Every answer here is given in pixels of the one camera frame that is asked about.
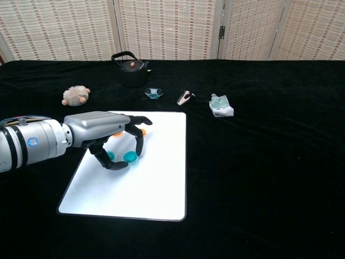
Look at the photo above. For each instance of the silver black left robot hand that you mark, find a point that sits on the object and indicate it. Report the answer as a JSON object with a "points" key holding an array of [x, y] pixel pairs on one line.
{"points": [[97, 125]]}

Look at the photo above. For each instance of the orange disc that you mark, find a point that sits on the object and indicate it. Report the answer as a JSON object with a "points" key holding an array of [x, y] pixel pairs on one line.
{"points": [[117, 135], [144, 132]]}

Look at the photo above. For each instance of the teal disc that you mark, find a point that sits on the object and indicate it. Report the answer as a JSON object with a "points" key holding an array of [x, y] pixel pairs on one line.
{"points": [[131, 157], [111, 155]]}

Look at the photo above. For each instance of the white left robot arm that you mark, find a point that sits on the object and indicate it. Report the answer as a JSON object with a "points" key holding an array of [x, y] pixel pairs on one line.
{"points": [[35, 143]]}

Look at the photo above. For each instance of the beige plush animal toy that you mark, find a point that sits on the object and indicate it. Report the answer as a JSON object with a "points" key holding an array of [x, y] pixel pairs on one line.
{"points": [[75, 95]]}

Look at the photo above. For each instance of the black teapot with orange knob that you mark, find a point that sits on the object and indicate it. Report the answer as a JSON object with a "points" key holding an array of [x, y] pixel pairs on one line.
{"points": [[133, 78]]}

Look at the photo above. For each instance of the white magnetic board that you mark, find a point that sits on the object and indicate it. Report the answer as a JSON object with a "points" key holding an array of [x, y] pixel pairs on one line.
{"points": [[134, 189]]}

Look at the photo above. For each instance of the metal binder clip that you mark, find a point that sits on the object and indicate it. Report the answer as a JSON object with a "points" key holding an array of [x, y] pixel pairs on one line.
{"points": [[183, 98]]}

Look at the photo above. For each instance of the woven folding screen panel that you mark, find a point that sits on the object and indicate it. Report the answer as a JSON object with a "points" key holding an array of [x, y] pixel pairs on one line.
{"points": [[250, 29], [167, 29], [59, 29], [312, 29]]}

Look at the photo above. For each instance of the black screen hinge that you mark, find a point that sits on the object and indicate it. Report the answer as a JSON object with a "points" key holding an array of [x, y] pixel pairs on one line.
{"points": [[222, 31]]}

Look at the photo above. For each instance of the black velvet tablecloth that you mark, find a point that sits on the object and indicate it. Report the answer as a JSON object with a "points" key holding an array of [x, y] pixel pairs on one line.
{"points": [[256, 175]]}

